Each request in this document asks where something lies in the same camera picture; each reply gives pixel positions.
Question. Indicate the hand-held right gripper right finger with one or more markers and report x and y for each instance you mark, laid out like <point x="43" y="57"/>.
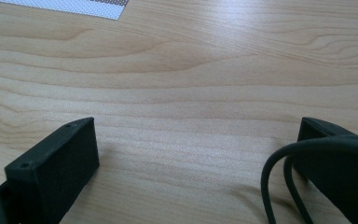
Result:
<point x="341" y="183"/>

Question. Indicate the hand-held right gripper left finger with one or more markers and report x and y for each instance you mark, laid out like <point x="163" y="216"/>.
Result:
<point x="52" y="174"/>

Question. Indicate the white dotted sheet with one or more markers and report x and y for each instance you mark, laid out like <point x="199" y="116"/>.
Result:
<point x="84" y="6"/>

